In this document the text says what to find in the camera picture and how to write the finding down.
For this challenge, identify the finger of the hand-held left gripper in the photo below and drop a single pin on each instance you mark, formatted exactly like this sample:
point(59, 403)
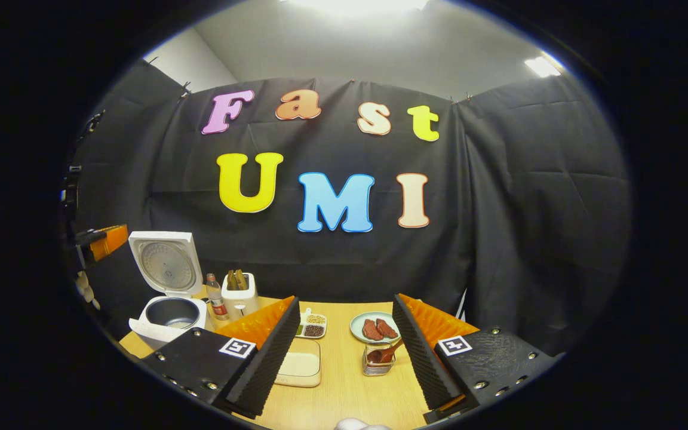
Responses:
point(111, 240)

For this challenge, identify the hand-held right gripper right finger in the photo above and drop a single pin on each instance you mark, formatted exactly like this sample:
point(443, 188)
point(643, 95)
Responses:
point(421, 358)

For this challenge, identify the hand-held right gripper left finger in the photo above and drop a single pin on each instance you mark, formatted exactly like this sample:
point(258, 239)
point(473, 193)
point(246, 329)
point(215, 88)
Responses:
point(266, 364)

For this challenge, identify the dark wooden spoon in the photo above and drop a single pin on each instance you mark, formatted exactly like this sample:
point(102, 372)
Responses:
point(383, 354)

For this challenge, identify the glass chopstick holder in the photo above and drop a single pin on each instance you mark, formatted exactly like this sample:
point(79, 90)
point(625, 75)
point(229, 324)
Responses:
point(377, 369)

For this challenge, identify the white rice cooker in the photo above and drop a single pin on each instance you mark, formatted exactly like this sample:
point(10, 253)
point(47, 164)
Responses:
point(168, 266)

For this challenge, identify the clear plastic box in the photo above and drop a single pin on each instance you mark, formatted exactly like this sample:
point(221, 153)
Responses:
point(299, 382)

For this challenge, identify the red sausage piece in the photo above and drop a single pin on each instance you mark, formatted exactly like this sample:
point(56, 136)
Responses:
point(387, 328)
point(371, 330)

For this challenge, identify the white divided grain dish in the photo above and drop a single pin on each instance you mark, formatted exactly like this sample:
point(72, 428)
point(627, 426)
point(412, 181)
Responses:
point(314, 325)

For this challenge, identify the white toaster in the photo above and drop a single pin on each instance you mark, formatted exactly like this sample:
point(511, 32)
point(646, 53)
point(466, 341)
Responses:
point(241, 304)

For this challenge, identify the light green plate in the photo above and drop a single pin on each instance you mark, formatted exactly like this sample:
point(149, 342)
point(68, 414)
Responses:
point(357, 325)

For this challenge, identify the clear water bottle red label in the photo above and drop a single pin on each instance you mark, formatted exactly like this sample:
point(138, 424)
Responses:
point(217, 301)

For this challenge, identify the brown toast slice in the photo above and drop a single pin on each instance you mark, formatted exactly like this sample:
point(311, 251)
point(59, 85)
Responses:
point(232, 280)
point(242, 279)

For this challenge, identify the small ceiling light panel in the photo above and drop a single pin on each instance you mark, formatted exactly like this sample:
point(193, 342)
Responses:
point(542, 65)

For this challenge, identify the large ceiling light panel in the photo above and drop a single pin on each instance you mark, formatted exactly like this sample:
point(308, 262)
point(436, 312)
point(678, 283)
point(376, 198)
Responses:
point(356, 5)

